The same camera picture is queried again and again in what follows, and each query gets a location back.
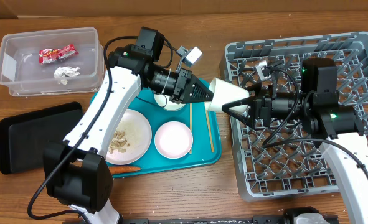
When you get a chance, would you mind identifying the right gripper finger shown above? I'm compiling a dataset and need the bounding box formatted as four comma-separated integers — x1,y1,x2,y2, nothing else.
222,83,262,110
222,105,253,127

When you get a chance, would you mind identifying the wooden chopstick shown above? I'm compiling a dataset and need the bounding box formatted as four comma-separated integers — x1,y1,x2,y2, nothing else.
189,103,193,154
205,108,214,153

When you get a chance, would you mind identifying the white cup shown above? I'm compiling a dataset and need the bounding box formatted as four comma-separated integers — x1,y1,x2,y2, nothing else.
205,78,250,113

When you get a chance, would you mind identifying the pink bowl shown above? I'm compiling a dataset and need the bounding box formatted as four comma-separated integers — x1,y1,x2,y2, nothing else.
154,121,194,159

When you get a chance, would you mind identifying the peanut shells pile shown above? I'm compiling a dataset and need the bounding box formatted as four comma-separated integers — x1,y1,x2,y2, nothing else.
108,131,130,154

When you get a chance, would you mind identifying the white tissue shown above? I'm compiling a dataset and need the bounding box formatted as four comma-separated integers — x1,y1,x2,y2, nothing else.
54,67,80,85

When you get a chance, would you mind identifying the red snack wrapper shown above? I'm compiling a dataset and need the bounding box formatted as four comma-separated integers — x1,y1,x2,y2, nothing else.
39,44,78,64

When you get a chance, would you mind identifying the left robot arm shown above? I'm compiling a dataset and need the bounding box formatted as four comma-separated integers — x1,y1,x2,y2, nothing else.
27,27,214,223

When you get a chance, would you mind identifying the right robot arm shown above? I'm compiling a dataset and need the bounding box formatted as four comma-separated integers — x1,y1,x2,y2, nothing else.
222,58,368,223

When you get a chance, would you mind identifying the grey dishwasher rack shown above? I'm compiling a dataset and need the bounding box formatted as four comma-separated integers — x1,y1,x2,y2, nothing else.
220,32,368,201

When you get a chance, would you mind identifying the teal serving tray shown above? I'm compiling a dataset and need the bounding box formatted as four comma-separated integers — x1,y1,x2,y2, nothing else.
106,90,222,176

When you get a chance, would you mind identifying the orange carrot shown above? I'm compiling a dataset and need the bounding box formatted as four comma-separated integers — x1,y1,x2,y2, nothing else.
108,166,141,175

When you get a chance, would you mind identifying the clear plastic bin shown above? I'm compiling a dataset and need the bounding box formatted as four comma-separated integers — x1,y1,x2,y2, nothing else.
0,27,104,96

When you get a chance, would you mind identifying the black tray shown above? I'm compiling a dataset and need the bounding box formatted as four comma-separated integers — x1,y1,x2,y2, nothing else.
0,101,83,175

